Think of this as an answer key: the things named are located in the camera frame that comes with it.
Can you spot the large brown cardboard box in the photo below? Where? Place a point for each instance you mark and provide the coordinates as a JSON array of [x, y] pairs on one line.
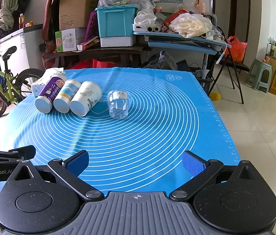
[[75, 13]]

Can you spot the green bicycle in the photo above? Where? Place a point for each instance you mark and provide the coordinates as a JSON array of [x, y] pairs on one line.
[[15, 88]]

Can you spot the green white carton box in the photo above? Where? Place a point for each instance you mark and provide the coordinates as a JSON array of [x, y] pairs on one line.
[[69, 39]]

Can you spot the green plastic stool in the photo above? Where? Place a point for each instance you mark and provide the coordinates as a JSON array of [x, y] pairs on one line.
[[260, 75]]

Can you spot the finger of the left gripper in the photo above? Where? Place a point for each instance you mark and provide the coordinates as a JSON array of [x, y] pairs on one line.
[[22, 153]]

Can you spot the purple paper cup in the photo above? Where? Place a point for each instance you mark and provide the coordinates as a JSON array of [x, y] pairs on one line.
[[44, 101]]

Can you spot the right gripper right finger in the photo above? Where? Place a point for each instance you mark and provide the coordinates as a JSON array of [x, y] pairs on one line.
[[203, 174]]

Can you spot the white chest freezer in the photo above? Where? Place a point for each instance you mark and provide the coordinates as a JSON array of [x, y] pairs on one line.
[[28, 54]]

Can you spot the orange plastic bag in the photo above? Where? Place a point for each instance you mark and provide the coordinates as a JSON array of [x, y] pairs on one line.
[[237, 49]]

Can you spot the white floral paper cup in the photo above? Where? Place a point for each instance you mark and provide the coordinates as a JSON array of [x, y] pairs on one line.
[[85, 98]]

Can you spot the blue folding desk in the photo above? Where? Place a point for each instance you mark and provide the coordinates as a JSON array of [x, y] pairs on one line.
[[176, 41]]

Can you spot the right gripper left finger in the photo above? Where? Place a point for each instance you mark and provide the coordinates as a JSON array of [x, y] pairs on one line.
[[66, 174]]

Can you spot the teal plastic storage bin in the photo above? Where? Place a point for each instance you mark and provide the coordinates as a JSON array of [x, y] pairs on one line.
[[116, 21]]

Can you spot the white tissue pack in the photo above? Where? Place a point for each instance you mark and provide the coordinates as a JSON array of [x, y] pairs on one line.
[[38, 85]]

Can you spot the white foam box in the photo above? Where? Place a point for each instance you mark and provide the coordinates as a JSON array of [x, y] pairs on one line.
[[117, 42]]

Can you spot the clear plastic cup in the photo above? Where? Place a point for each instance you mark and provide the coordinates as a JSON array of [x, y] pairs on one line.
[[119, 104]]

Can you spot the black folding chair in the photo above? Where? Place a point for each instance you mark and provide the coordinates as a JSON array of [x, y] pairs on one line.
[[234, 69]]

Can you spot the dark wooden table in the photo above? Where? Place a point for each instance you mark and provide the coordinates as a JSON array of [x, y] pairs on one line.
[[122, 56]]

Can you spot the white bag of rings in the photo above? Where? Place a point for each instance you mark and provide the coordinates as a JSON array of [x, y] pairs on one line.
[[191, 25]]

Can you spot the blue silicone baking mat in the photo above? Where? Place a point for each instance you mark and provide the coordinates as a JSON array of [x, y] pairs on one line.
[[169, 114]]

